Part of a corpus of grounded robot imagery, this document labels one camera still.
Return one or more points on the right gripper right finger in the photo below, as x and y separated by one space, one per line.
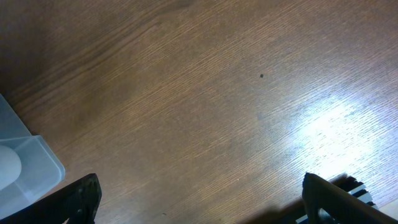
320 194

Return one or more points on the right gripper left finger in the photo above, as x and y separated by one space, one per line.
76 203

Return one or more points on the aluminium rail at table edge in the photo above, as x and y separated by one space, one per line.
350 185

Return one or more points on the clear plastic storage bin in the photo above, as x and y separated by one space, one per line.
41 169

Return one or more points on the cream large bowl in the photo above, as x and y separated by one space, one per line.
10 166

